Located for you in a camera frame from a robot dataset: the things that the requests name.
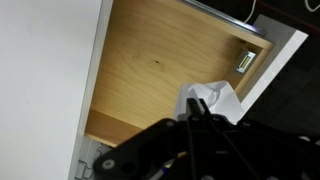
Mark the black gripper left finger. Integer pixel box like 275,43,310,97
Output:
92,97,200,180

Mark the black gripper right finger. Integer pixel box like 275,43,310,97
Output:
198,99,320,180

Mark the white paper ball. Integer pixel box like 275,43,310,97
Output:
173,79,246,126

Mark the wooden drawer with white front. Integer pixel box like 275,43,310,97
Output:
83,0,310,148

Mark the white cable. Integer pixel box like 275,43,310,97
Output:
304,0,320,13
244,0,258,25

